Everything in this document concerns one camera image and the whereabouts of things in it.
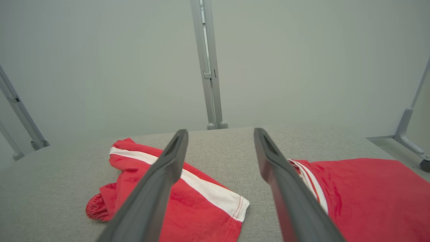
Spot grey slanted frame post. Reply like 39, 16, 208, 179
0, 64, 50, 151

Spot grey partition post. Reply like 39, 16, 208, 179
190, 0, 217, 130
202, 0, 228, 129

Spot red shorts with white stripe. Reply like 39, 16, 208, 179
85, 138, 250, 242

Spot red jersey with number print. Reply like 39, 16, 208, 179
288, 158, 430, 242

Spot grey partition base rail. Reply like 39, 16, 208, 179
365, 134, 398, 142

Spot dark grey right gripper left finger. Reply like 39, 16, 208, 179
96, 129, 189, 242

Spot grey frame leg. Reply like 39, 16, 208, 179
393, 59, 430, 162

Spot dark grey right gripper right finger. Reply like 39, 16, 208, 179
254, 128, 346, 242

